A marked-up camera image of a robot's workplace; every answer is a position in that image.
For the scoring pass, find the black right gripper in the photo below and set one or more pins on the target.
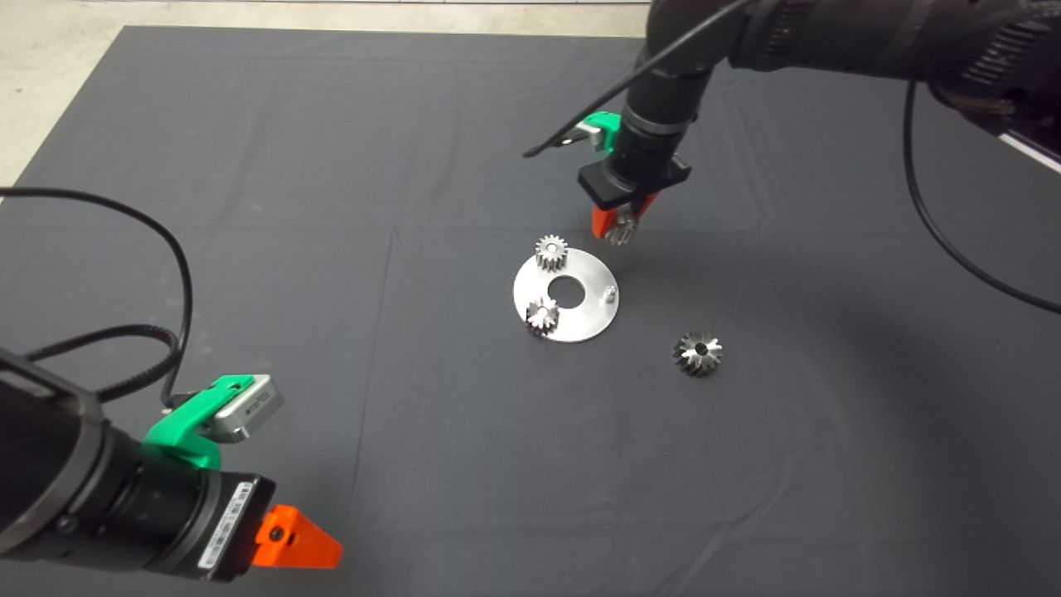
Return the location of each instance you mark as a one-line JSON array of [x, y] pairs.
[[630, 186]]

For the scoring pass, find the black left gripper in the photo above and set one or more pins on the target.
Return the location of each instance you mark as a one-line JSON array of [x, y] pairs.
[[220, 526]]

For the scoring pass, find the small steel gear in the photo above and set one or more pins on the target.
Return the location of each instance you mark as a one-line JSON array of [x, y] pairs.
[[551, 253], [543, 317], [622, 228]]

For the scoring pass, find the large steel gear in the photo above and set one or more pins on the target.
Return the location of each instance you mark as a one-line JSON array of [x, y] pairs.
[[698, 355]]

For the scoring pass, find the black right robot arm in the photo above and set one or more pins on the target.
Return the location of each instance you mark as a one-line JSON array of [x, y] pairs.
[[829, 33]]

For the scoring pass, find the round metal plate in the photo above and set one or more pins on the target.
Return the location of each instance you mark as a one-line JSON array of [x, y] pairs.
[[580, 323]]

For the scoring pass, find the dark grey table cloth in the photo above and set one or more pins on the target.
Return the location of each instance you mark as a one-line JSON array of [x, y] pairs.
[[331, 166]]

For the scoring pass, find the right silver camera box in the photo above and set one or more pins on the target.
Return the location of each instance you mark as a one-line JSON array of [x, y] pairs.
[[584, 138]]

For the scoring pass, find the silver camera box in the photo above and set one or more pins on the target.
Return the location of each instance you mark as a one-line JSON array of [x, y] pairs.
[[584, 138], [253, 406]]

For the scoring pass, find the right green camera mount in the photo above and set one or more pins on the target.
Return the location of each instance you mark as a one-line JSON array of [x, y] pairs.
[[601, 126]]

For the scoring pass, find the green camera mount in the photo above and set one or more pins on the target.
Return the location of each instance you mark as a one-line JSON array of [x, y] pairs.
[[182, 431], [601, 126]]

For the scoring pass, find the left silver camera box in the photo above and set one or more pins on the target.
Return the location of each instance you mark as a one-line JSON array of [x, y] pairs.
[[253, 406]]

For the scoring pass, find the left green camera mount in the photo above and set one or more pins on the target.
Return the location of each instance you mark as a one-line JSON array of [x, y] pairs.
[[182, 431]]

